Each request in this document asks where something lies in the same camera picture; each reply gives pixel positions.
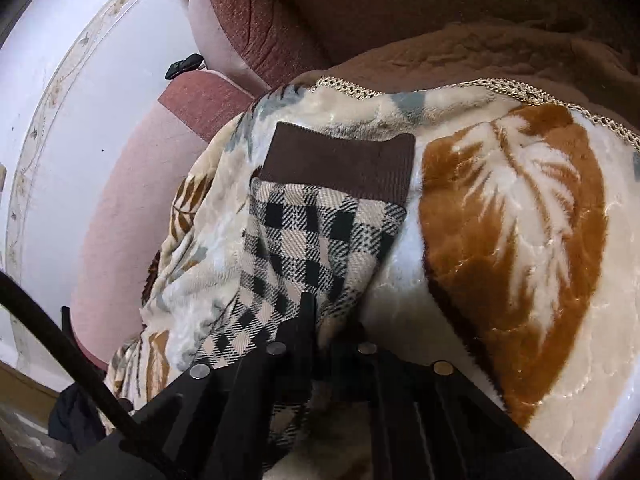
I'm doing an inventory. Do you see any brown fleece blanket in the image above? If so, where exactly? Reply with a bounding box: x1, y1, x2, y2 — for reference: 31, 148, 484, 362
300, 17, 640, 136

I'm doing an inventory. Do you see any cream leaf print blanket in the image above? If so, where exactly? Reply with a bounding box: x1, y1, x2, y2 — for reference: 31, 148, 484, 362
105, 75, 640, 480

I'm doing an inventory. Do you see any pink maroon sofa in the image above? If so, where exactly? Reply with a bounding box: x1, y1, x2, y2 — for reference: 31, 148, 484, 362
70, 0, 351, 376

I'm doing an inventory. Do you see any small black clip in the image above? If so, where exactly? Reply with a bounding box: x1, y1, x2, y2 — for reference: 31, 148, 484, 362
165, 53, 205, 80

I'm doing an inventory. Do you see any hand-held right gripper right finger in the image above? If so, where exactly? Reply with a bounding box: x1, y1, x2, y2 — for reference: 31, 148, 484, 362
321, 324, 576, 480

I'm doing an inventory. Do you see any beige black checked jacket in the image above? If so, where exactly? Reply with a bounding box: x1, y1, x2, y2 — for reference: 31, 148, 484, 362
192, 121, 417, 466

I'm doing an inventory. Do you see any dark navy cloth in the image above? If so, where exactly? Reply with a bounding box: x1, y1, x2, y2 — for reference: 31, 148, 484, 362
47, 385, 133, 453

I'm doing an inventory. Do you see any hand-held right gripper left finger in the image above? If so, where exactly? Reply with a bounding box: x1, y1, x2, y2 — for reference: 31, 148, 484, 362
132, 291, 321, 480

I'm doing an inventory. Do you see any black cable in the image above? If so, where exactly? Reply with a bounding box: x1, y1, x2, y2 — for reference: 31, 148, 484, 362
0, 270, 146, 441

